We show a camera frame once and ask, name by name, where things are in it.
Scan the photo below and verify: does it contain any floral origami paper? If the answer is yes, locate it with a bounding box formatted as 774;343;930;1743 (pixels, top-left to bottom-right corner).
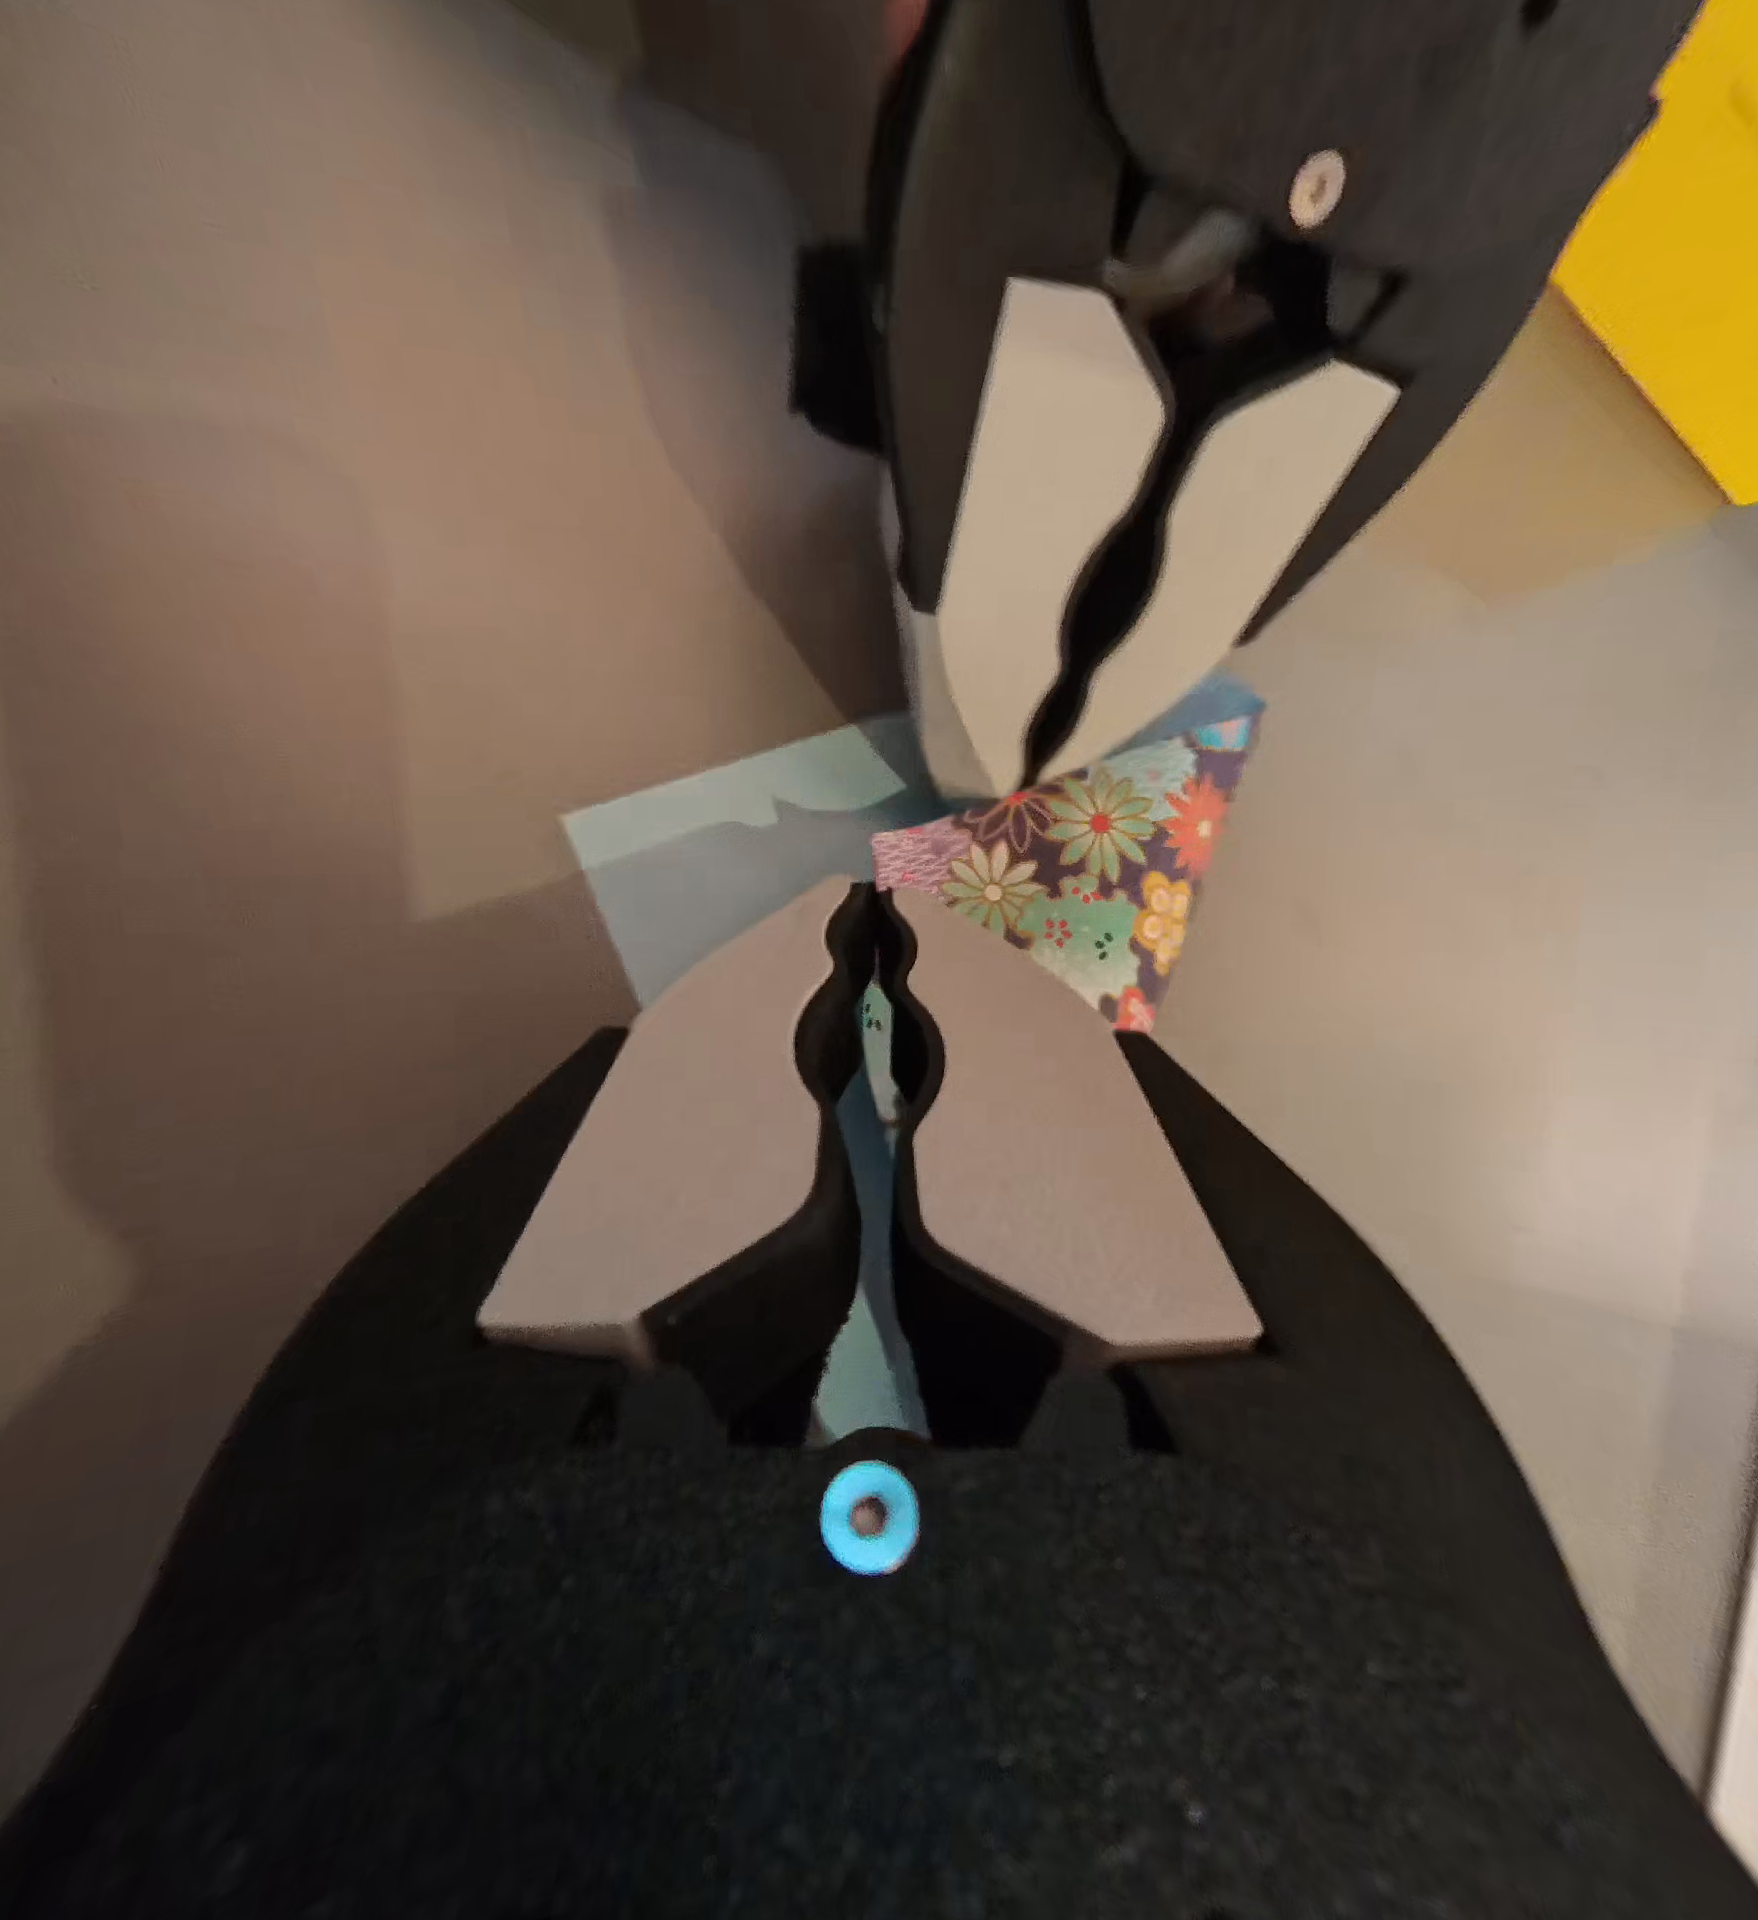
563;677;1268;1442

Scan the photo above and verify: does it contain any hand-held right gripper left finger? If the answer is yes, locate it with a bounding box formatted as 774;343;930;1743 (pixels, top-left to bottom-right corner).
477;883;881;1449

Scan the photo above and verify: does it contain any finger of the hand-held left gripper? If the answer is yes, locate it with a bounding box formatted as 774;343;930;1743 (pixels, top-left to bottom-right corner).
1034;358;1409;787
891;275;1182;803

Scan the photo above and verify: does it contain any yellow box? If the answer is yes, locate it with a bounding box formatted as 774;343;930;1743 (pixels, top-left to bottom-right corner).
1550;0;1758;507

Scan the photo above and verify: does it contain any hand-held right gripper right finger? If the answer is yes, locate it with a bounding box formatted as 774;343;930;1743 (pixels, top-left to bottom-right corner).
874;885;1268;1453

